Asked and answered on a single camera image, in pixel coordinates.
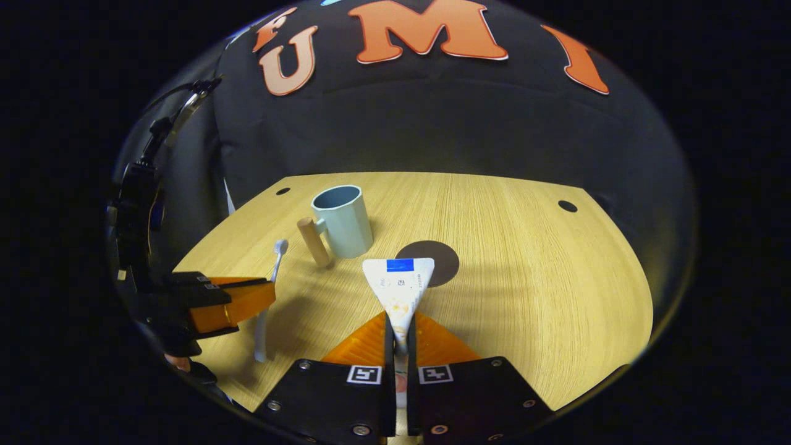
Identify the dark brown round coaster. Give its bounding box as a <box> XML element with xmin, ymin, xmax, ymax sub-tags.
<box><xmin>395</xmin><ymin>240</ymin><xmax>460</xmax><ymax>289</ymax></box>

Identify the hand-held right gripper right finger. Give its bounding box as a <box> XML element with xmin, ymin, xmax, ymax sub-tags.
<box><xmin>406</xmin><ymin>311</ymin><xmax>556</xmax><ymax>441</ymax></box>

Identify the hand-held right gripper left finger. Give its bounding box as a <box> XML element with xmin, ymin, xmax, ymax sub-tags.
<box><xmin>253</xmin><ymin>311</ymin><xmax>396</xmax><ymax>441</ymax></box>

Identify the light blue cup wooden handle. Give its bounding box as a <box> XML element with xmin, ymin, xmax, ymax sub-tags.
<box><xmin>297</xmin><ymin>184</ymin><xmax>375</xmax><ymax>269</ymax></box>

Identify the plain black side cloth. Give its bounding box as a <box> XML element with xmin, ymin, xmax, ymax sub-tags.
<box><xmin>114</xmin><ymin>56</ymin><xmax>234</xmax><ymax>260</ymax></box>

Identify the white toothbrush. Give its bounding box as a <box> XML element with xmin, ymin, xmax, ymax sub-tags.
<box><xmin>255</xmin><ymin>239</ymin><xmax>289</xmax><ymax>363</ymax></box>

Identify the white toothpaste tube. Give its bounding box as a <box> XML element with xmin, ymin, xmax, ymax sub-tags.
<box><xmin>362</xmin><ymin>257</ymin><xmax>436</xmax><ymax>409</ymax></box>

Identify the black backdrop cloth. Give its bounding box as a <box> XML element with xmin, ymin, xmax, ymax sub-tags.
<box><xmin>213</xmin><ymin>0</ymin><xmax>699</xmax><ymax>310</ymax></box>

